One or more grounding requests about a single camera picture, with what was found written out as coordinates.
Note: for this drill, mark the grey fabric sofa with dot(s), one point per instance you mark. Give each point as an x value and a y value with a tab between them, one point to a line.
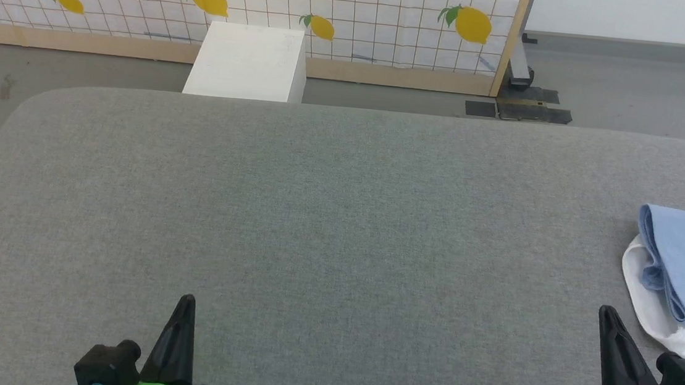
313	246

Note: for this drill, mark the white box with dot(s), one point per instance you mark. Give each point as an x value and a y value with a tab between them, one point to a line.
245	63

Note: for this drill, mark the grey metal panel support foot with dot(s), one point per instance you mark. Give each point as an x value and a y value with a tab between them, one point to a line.
520	65

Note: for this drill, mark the lemon print grid panel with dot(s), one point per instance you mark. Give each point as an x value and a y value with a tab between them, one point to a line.
365	8

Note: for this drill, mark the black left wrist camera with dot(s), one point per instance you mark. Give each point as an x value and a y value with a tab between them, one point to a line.
107	367

